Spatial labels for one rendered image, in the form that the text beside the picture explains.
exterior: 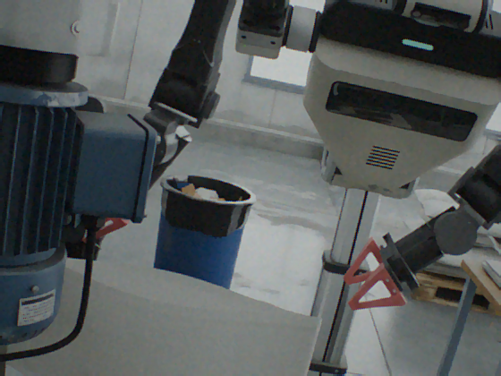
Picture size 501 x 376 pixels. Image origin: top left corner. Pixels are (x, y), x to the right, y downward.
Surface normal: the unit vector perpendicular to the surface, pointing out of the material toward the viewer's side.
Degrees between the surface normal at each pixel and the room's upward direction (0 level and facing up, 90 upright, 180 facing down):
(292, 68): 90
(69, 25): 91
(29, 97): 90
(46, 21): 90
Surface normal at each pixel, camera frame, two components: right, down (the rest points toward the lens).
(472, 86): 0.12, -0.60
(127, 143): 0.36, 0.28
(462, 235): -0.22, 0.00
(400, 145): -0.16, 0.78
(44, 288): 0.89, 0.29
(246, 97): -0.04, 0.21
